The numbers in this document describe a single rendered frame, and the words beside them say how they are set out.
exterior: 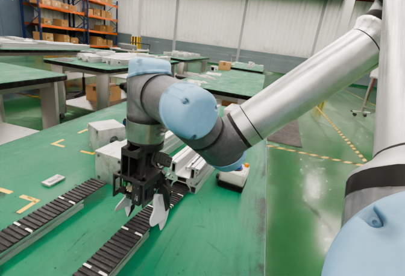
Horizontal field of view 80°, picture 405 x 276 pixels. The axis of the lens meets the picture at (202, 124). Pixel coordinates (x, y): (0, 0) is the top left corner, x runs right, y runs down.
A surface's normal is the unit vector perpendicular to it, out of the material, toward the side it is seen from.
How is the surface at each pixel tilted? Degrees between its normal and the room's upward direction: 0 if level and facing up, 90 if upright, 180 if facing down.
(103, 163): 90
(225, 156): 106
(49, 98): 90
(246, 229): 0
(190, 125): 90
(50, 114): 90
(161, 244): 0
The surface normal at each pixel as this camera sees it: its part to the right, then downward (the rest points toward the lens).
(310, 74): -0.39, -0.27
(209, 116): 0.61, 0.33
